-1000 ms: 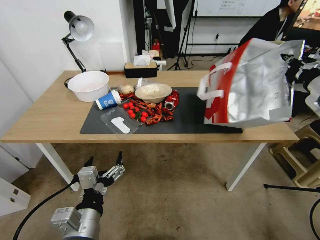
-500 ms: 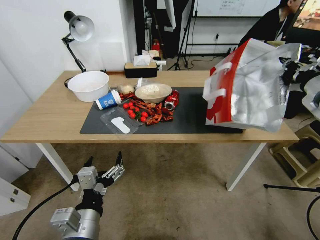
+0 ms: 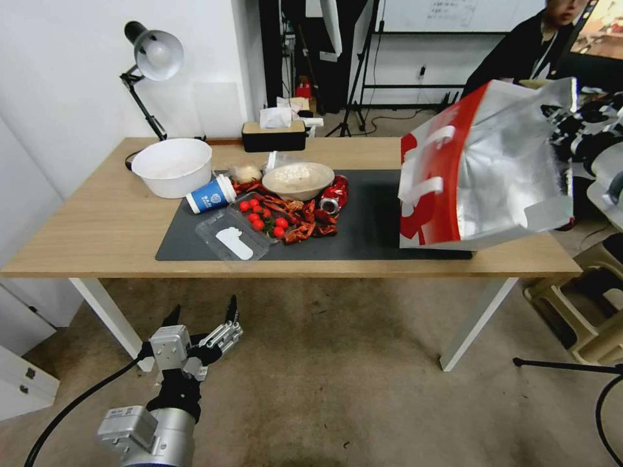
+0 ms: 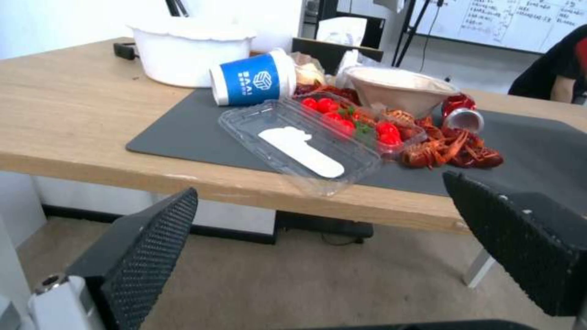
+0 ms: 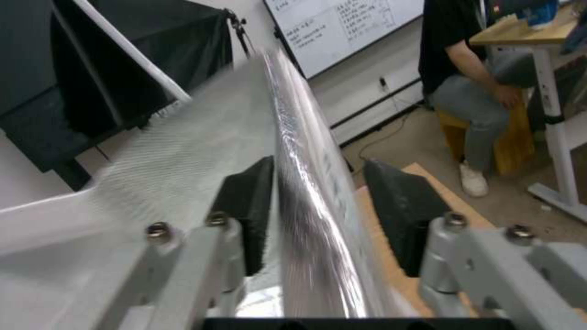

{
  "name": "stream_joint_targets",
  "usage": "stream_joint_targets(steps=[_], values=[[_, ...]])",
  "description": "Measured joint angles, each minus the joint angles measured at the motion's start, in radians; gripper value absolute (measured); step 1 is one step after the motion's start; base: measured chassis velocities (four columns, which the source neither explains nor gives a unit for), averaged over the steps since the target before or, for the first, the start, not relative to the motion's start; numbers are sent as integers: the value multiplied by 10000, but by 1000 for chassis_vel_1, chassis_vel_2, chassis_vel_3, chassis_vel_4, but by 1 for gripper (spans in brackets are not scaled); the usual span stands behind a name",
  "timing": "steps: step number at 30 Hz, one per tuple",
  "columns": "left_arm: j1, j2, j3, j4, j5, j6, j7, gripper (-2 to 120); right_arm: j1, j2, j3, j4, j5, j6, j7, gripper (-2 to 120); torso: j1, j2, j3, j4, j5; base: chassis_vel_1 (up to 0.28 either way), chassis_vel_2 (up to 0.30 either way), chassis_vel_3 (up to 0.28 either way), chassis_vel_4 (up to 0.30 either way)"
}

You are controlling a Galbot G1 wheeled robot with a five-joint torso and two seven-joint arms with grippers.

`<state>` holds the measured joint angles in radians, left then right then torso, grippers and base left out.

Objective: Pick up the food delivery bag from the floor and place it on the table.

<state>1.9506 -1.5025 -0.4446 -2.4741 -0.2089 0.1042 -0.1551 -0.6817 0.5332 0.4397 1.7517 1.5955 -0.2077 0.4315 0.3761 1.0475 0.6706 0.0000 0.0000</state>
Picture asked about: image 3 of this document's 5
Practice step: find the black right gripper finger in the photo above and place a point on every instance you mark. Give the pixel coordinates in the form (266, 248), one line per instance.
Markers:
(564, 141)

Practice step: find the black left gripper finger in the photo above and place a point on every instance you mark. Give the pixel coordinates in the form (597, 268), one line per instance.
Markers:
(172, 321)
(225, 335)

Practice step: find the red silver food delivery bag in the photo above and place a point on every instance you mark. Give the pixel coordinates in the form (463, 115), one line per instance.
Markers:
(501, 165)

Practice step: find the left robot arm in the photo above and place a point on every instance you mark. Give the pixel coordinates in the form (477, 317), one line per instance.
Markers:
(146, 438)

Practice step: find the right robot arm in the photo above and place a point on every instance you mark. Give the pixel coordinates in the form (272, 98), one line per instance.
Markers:
(611, 180)

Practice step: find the clear plastic food container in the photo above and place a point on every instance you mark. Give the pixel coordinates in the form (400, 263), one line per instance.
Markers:
(229, 238)

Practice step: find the pale crumpled food wrapper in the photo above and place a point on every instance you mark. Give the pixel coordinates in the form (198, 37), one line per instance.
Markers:
(246, 173)

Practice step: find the beige bowl of food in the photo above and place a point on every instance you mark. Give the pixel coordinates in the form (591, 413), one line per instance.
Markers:
(297, 180)

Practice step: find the clear plastic bag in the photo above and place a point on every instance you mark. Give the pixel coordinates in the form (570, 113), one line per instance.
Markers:
(278, 159)

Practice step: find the display screen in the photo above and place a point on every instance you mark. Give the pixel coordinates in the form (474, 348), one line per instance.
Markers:
(601, 29)

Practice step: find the person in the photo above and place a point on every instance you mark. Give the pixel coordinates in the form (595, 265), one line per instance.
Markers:
(516, 53)

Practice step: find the wooden table with white legs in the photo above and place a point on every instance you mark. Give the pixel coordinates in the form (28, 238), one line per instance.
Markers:
(97, 228)

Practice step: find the red crayfish shell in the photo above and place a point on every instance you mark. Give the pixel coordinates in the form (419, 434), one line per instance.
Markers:
(321, 219)
(298, 235)
(246, 188)
(284, 206)

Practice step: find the blue white paper cup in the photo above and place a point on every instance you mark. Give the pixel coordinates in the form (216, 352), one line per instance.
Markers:
(209, 197)

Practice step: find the white cabinet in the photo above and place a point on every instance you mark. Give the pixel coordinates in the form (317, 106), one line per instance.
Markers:
(24, 360)

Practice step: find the large white plastic bowl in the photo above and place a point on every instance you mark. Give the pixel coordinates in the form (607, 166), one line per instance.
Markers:
(170, 168)

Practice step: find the whiteboard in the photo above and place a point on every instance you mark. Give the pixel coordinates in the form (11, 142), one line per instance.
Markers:
(438, 14)

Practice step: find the black desk mat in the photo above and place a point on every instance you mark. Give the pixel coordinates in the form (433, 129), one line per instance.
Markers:
(370, 228)

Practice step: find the crushed red drink can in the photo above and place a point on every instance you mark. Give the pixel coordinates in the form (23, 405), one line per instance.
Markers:
(336, 192)

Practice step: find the beige plastic stool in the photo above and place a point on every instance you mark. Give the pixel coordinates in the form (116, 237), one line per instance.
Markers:
(584, 335)

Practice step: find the black tissue box wooden lid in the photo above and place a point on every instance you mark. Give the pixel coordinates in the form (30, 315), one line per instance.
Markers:
(273, 138)

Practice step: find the black light stand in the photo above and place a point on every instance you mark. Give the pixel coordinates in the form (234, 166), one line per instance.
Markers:
(357, 73)

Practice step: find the white tissue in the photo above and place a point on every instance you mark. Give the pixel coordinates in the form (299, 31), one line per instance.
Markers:
(275, 117)

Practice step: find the black tripod leg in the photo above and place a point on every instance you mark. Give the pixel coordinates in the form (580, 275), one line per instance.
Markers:
(564, 365)

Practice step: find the small white box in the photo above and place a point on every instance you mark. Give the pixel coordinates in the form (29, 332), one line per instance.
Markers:
(314, 125)

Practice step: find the white softbox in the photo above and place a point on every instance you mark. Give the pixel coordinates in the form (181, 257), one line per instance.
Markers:
(331, 29)

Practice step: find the red fire extinguisher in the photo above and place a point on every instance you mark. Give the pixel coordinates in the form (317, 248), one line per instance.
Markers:
(304, 87)

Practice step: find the black white desk lamp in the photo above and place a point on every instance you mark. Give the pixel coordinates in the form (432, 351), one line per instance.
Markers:
(158, 53)

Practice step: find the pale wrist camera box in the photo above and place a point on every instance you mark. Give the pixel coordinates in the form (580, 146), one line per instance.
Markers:
(169, 348)

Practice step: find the wall power outlet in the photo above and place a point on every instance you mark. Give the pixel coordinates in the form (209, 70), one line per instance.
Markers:
(422, 71)

